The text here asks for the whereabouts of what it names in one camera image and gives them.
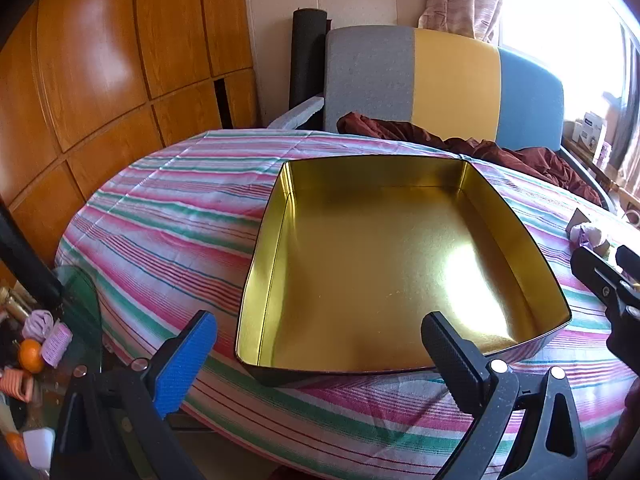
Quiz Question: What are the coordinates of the lilac scrunchie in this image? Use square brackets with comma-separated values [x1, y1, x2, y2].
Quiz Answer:
[22, 310, 53, 343]

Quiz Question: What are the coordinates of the peach plastic clip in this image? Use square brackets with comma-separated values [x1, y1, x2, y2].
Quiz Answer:
[0, 367, 35, 403]

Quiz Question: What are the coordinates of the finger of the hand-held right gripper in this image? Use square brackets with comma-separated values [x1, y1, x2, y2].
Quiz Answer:
[571, 245, 640, 318]
[616, 244, 640, 281]

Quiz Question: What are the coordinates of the white plastic bag bundle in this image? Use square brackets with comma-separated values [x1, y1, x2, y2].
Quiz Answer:
[570, 222, 608, 253]

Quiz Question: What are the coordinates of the wooden wardrobe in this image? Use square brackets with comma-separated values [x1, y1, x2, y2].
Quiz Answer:
[0, 0, 261, 281]

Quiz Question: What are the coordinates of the maroon cloth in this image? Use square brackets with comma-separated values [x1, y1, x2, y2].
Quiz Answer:
[336, 111, 606, 207]

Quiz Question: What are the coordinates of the black rolled mat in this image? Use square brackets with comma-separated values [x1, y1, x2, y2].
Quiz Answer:
[290, 7, 332, 111]

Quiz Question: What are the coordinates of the grey yellow blue sofa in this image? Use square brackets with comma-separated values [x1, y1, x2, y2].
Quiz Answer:
[267, 25, 618, 211]

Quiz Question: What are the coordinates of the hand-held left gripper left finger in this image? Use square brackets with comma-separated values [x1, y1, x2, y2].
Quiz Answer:
[50, 310, 218, 480]

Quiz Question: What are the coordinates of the white blue carton box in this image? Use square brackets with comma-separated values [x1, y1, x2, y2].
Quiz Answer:
[571, 110, 607, 158]

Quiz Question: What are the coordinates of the wooden block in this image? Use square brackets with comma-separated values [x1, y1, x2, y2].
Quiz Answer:
[566, 207, 592, 233]

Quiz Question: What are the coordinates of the person's right forearm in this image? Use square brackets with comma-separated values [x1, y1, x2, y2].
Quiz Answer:
[587, 372, 640, 480]

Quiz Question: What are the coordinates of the striped tablecloth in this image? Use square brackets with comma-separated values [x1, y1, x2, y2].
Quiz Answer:
[54, 129, 640, 476]

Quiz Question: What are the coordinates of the black pole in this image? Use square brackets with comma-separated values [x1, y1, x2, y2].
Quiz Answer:
[0, 205, 66, 306]

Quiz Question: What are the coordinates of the green glass side table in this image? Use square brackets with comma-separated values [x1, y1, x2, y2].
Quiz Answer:
[50, 265, 103, 376]

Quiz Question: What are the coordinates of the wooden desk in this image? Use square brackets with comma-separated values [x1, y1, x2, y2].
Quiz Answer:
[560, 132, 640, 211]

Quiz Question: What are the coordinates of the orange fruit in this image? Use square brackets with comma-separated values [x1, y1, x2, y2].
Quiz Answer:
[18, 339, 46, 373]

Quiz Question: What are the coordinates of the gold metal tin box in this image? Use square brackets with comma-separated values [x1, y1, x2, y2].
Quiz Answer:
[234, 155, 572, 388]

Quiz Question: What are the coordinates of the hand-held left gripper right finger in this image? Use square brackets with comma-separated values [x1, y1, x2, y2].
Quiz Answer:
[421, 311, 588, 480]

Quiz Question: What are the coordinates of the white cup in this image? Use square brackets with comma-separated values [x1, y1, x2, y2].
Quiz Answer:
[22, 427, 56, 468]

